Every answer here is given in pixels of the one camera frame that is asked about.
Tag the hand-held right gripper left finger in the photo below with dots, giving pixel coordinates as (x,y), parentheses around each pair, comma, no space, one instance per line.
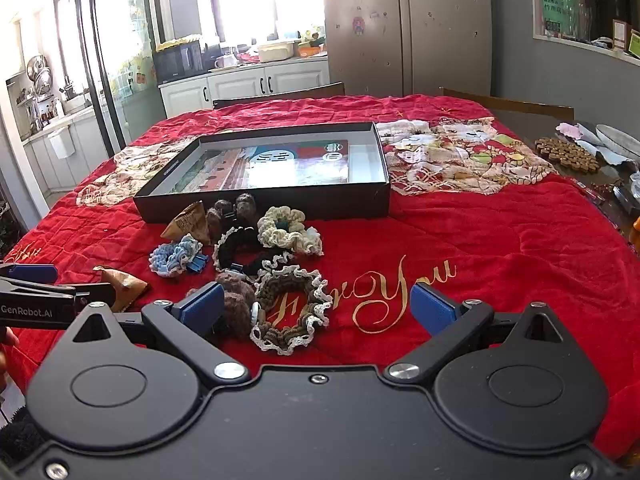
(202,307)

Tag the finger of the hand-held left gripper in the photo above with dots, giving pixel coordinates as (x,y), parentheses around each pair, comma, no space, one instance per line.
(32,273)
(95,295)

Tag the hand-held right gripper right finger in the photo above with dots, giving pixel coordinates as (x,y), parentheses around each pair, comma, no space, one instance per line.
(430,307)

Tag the light brown fuzzy scrunchie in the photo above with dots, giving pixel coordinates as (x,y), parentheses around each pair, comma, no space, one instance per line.
(237,300)

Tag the light blue crochet scrunchie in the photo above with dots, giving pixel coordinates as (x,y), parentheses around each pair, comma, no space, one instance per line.
(170,257)

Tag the black scrunchie white trim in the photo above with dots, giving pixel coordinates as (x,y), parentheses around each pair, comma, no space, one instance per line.
(230,250)

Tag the brown scrunchie white trim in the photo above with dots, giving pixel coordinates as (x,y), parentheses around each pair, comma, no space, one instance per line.
(312,285)

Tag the cream crochet scrunchie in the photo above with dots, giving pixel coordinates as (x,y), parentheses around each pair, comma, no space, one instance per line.
(290,232)

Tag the black shallow box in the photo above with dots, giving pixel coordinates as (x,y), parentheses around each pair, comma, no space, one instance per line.
(260,205)

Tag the person's left hand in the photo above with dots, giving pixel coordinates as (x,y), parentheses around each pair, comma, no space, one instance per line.
(7,340)

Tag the red printed blanket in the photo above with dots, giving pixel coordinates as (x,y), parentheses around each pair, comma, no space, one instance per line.
(475,260)

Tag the white hanging bin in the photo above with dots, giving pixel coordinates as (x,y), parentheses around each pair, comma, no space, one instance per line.
(61,142)

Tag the printed sheet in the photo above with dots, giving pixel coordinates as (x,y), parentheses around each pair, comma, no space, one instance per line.
(280,165)

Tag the metal pot lids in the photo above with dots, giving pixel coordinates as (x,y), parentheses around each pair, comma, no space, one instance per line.
(39,72)

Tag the wooden bead trivet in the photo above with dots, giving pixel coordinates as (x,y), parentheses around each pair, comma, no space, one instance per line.
(567,155)

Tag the dark wooden chair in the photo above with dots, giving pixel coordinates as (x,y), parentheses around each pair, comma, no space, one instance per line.
(505,105)

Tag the white kitchen cabinet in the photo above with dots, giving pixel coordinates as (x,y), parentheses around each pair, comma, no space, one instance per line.
(240,87)

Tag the black framed glass door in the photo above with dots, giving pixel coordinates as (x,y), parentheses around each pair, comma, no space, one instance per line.
(100,60)

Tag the pink paper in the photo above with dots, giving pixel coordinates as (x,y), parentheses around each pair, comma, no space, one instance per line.
(570,129)

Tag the black microwave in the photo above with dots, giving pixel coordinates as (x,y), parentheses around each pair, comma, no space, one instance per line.
(177,62)

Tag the white mug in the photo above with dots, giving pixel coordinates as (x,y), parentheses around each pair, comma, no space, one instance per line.
(225,61)

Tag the cream plastic container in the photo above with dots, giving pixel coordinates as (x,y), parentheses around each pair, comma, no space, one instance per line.
(275,51)

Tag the orange box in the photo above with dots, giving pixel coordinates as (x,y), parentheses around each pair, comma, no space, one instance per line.
(307,51)

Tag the silver double-door refrigerator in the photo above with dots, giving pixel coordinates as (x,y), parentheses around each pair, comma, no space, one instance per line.
(400,25)

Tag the doll fridge sticker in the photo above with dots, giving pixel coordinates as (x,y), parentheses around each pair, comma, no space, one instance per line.
(358,25)

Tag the green card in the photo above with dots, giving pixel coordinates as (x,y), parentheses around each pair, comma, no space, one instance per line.
(559,10)

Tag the clear drinking glasses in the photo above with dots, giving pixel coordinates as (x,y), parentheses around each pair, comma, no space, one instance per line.
(584,17)

